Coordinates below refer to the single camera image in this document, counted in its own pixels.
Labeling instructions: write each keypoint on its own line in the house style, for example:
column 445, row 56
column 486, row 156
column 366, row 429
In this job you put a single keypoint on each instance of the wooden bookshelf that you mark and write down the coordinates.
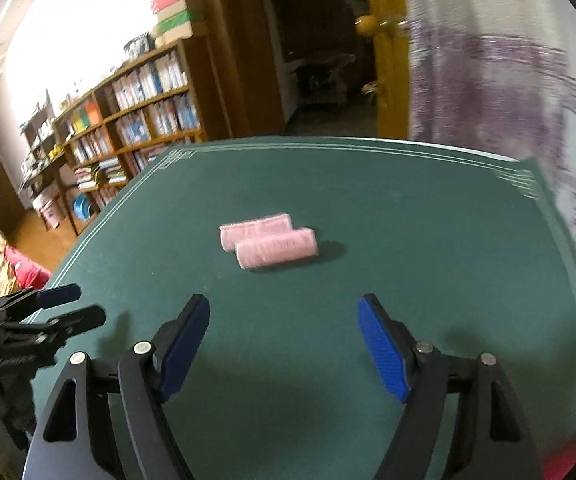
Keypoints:
column 208, row 90

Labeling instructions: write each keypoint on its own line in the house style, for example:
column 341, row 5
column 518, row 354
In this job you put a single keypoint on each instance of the green flat box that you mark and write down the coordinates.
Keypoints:
column 180, row 22

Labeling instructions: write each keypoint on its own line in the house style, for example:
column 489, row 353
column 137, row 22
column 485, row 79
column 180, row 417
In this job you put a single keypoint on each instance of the dark furniture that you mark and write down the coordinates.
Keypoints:
column 323, row 80

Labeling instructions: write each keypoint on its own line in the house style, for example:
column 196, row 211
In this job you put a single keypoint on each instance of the pink storage box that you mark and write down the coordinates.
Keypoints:
column 48, row 212

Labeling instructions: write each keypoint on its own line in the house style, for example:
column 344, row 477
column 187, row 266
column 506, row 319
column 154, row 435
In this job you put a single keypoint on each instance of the fuzzy pink hair roller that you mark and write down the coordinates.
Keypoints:
column 253, row 230
column 278, row 249

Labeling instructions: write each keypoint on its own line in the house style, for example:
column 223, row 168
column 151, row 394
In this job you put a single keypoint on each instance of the green desktop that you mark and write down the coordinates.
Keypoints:
column 417, row 240

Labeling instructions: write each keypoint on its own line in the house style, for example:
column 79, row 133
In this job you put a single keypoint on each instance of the blue basin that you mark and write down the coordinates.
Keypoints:
column 82, row 207

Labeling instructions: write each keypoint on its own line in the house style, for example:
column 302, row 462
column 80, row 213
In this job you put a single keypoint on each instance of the cream flat box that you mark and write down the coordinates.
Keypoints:
column 173, row 12
column 170, row 36

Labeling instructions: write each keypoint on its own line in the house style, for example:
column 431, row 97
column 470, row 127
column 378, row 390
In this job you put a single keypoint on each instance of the rows of books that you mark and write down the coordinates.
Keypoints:
column 143, row 110

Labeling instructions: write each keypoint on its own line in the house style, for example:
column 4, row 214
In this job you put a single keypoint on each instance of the yellow door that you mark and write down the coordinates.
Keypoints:
column 390, row 85

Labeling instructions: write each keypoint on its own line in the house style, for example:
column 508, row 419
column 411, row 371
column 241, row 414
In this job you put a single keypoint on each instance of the red pink bag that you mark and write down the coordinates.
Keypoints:
column 28, row 265

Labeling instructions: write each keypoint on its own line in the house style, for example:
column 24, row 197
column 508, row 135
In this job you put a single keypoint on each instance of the yellow door knob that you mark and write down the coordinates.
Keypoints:
column 367, row 25

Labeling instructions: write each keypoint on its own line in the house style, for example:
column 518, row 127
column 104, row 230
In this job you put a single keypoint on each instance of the red paper packet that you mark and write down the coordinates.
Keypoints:
column 562, row 462

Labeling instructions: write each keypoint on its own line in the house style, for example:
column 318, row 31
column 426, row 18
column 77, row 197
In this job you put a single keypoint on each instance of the white purple patterned curtain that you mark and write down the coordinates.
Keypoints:
column 492, row 85

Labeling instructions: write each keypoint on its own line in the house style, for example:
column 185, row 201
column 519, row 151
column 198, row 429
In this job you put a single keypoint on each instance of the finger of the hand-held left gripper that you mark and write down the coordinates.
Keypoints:
column 80, row 320
column 58, row 294

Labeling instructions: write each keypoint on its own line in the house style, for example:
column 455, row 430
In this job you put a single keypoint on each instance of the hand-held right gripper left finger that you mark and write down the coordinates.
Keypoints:
column 183, row 350

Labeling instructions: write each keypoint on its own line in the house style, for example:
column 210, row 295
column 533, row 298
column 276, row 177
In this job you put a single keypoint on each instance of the black white patterned box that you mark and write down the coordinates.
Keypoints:
column 138, row 45

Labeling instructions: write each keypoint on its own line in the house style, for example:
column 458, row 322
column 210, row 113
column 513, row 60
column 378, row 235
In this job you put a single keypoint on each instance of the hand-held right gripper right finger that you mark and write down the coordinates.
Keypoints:
column 382, row 350

